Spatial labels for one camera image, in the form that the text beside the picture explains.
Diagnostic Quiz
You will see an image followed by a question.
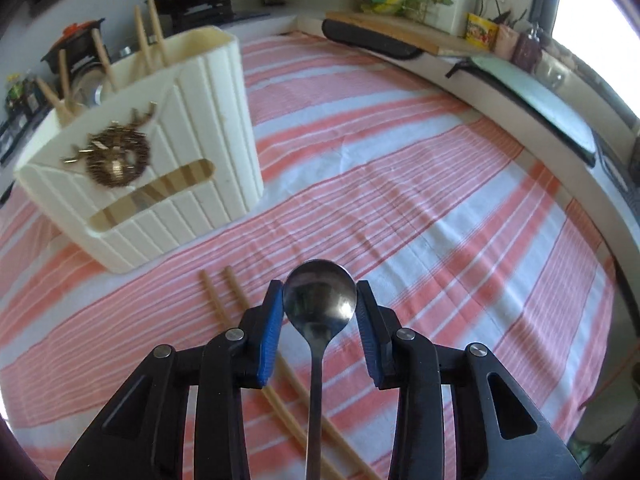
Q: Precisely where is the steel spoon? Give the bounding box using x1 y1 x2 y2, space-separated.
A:
283 259 357 480

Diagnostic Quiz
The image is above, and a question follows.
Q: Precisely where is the cream ribbed utensil holder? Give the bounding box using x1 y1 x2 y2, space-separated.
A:
14 25 266 275

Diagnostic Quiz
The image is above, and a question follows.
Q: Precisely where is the white knife block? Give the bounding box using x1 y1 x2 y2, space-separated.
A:
426 0 482 37

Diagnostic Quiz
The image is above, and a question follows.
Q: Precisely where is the white tray with black rim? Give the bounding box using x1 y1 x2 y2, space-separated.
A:
446 55 599 167

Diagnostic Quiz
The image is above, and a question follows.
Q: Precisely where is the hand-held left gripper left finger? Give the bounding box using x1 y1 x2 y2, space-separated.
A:
55 280 285 480

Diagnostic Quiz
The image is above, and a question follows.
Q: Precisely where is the pink jar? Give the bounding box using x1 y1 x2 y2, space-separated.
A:
495 25 523 62

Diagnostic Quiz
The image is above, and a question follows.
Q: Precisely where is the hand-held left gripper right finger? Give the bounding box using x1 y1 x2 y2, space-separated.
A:
356 280 583 480

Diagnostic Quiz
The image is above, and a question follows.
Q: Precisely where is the wooden cutting board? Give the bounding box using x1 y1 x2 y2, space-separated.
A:
327 10 495 57

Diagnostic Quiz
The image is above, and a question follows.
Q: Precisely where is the black gas stove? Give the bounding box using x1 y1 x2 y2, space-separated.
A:
164 0 237 32

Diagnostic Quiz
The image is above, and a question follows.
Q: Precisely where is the black pot with orange lid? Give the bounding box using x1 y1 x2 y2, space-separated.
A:
41 19 107 75

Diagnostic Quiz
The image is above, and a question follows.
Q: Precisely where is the group of sauce bottles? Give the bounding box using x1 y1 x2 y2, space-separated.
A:
1 72 42 118

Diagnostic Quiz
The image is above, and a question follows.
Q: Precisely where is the dark red jar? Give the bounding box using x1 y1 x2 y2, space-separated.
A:
515 24 552 74

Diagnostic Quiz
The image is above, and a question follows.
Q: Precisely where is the yellow snack packet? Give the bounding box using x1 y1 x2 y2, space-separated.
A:
467 12 501 52

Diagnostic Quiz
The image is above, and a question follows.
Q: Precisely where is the clear glass jar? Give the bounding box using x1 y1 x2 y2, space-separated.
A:
537 55 569 92

